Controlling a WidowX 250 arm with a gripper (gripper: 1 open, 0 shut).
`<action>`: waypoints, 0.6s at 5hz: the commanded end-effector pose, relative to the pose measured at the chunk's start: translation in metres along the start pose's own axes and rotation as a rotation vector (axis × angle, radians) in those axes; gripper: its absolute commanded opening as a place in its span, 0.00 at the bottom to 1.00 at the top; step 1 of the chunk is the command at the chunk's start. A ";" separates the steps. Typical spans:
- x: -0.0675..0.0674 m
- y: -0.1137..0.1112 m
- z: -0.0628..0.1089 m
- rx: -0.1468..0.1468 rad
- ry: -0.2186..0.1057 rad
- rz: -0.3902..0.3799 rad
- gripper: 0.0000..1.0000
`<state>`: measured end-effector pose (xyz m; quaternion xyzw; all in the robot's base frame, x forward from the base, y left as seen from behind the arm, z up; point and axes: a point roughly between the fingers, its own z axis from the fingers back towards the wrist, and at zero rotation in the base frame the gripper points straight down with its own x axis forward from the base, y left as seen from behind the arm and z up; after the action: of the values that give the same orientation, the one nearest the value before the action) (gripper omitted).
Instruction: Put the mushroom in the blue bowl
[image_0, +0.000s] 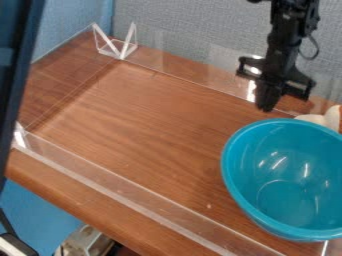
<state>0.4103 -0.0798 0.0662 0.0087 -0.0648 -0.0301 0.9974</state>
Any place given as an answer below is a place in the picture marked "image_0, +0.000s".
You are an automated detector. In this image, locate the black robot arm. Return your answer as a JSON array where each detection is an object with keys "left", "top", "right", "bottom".
[{"left": 236, "top": 0, "right": 321, "bottom": 112}]

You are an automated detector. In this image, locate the clear acrylic front barrier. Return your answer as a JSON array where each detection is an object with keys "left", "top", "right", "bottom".
[{"left": 13, "top": 124, "right": 284, "bottom": 256}]

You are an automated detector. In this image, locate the blue plastic bowl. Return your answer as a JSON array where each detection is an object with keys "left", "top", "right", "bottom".
[{"left": 220, "top": 118, "right": 342, "bottom": 242}]

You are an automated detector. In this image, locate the black cable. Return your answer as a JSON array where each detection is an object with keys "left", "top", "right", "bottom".
[{"left": 296, "top": 33, "right": 321, "bottom": 62}]

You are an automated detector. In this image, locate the white power strip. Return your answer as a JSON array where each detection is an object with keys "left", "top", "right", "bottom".
[{"left": 53, "top": 224, "right": 115, "bottom": 256}]

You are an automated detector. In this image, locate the clear acrylic barrier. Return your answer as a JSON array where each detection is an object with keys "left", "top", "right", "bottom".
[
  {"left": 13, "top": 124, "right": 284, "bottom": 256},
  {"left": 127, "top": 24, "right": 342, "bottom": 115}
]

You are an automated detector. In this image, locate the dark blurred foreground pole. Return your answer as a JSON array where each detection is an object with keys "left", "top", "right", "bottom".
[{"left": 0, "top": 0, "right": 45, "bottom": 191}]

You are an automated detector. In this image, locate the white toy mushroom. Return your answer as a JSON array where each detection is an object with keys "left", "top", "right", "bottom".
[{"left": 295, "top": 105, "right": 342, "bottom": 134}]

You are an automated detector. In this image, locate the clear acrylic corner bracket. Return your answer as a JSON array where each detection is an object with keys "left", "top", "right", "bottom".
[{"left": 91, "top": 23, "right": 139, "bottom": 60}]

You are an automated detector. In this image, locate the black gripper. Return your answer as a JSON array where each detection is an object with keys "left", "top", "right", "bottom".
[{"left": 236, "top": 46, "right": 317, "bottom": 112}]

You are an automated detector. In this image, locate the clear acrylic back barrier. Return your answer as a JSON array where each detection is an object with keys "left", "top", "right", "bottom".
[{"left": 127, "top": 24, "right": 342, "bottom": 115}]

